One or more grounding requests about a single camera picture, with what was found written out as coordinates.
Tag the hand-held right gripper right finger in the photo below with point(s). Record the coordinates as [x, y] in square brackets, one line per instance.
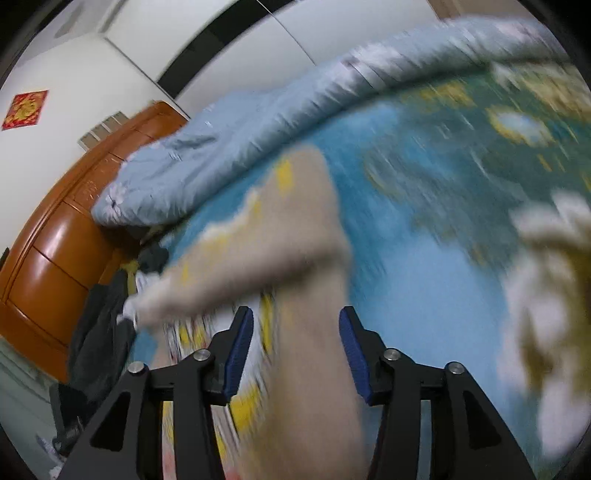
[353, 350]

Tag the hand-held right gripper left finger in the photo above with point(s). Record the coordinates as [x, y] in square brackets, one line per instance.
[239, 350]

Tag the beige printed garment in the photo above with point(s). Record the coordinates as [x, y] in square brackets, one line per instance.
[304, 258]

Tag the dark grey clothes pile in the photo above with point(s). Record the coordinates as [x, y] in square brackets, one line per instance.
[99, 323]

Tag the blue floral bed sheet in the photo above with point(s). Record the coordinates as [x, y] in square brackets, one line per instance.
[415, 221]

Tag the light blue floral quilt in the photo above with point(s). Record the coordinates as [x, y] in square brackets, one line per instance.
[258, 138]

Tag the orange wooden headboard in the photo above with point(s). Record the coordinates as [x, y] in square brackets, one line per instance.
[64, 221]

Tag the white wardrobe with black strip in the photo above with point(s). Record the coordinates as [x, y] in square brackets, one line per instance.
[240, 41]

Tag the red square wall decoration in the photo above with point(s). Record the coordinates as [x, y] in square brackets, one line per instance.
[25, 110]

